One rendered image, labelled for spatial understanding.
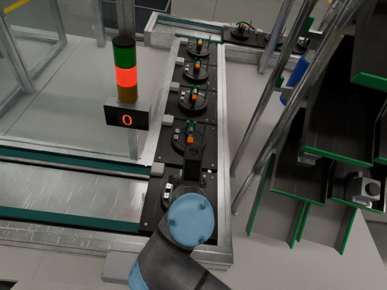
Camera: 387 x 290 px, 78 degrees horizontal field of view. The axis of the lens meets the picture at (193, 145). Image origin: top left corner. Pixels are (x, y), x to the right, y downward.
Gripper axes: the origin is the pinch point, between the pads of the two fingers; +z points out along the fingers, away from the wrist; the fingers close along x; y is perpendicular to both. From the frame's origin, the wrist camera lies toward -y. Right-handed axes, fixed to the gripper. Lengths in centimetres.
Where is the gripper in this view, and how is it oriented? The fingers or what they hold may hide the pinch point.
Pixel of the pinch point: (186, 176)
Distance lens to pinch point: 72.7
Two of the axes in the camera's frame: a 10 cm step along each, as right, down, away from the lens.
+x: 9.9, 1.4, 0.6
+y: -1.4, 9.9, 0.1
